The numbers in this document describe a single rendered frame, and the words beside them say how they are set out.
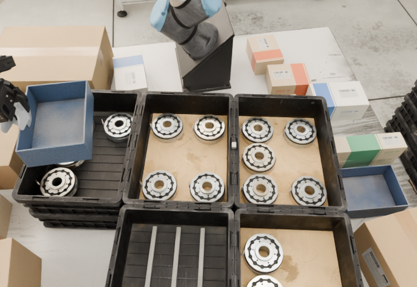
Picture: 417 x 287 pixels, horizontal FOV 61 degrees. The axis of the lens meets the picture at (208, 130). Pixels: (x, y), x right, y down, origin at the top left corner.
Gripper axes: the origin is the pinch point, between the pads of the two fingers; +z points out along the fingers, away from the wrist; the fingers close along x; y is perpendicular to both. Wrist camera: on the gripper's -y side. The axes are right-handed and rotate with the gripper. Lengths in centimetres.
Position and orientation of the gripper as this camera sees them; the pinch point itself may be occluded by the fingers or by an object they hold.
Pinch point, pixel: (25, 120)
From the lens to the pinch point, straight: 95.4
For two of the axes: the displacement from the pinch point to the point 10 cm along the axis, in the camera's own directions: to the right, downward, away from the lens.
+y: 1.2, 8.1, -5.7
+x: 9.9, -1.7, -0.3
